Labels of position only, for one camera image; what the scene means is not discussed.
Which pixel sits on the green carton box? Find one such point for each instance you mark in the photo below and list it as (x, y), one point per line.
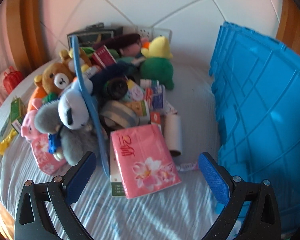
(17, 114)

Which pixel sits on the doll with dark hair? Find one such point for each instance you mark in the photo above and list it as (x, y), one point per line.
(124, 45)

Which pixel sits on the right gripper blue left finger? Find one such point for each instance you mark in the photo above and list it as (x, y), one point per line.
(78, 176)

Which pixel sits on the grey white plush dog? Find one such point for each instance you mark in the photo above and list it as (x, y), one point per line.
(68, 125)

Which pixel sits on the green yellow plush toy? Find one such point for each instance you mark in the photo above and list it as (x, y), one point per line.
(157, 64)

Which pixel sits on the pink ointment tube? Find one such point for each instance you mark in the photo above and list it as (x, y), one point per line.
(186, 167)

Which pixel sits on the large pink tissue pack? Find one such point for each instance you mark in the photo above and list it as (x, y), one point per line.
(144, 161)

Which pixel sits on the brown teddy bear plush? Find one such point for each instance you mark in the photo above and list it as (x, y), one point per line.
(55, 78)

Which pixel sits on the red small box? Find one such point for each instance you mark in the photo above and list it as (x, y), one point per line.
(103, 57)

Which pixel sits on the white wall socket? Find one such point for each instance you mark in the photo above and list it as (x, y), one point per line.
(150, 32)

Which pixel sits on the dark glass jar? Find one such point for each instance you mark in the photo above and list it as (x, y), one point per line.
(116, 89)

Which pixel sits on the blue plastic shoehorn toy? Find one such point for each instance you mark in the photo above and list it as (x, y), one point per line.
(92, 107)

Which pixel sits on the white paper roll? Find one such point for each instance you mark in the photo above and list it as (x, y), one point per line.
(173, 134)

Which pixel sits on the blue white medicine box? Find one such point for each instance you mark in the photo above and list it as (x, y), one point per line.
(155, 97)

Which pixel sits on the red white toothpaste box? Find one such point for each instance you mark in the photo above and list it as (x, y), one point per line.
(155, 119)

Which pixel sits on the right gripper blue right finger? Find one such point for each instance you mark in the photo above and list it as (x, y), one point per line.
(216, 177)

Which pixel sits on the white green patch box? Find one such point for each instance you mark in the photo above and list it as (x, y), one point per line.
(117, 189)

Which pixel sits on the blue plastic storage crate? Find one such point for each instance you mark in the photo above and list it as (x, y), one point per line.
(257, 106)

